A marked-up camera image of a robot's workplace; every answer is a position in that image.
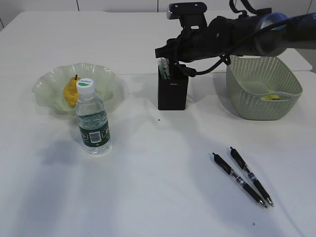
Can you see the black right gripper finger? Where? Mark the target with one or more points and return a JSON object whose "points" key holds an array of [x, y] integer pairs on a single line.
{"points": [[164, 52]]}

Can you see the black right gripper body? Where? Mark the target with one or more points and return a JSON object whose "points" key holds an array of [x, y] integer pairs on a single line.
{"points": [[199, 40]]}

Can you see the green utility knife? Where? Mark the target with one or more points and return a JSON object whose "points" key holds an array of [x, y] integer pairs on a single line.
{"points": [[163, 68]]}

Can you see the yellow waste paper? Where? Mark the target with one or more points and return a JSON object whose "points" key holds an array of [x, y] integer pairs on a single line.
{"points": [[271, 96]]}

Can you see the clear water bottle green label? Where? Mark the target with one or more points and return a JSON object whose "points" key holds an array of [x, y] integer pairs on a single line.
{"points": [[92, 119]]}

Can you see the yellow pear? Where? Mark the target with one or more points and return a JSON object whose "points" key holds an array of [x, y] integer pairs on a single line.
{"points": [[70, 92]]}

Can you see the black pen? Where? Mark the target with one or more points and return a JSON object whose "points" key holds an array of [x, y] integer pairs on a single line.
{"points": [[241, 182], [243, 165]]}

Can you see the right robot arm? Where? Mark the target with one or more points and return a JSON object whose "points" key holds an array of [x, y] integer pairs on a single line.
{"points": [[297, 32]]}

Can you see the black square pen holder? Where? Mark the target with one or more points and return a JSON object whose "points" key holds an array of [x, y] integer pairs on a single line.
{"points": [[172, 93]]}

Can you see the green woven plastic basket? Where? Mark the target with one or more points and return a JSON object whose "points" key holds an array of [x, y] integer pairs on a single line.
{"points": [[249, 79]]}

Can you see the pale green wavy glass plate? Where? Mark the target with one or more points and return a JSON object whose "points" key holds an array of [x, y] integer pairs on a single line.
{"points": [[48, 90]]}

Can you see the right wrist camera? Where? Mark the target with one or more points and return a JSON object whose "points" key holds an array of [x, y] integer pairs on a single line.
{"points": [[190, 14]]}

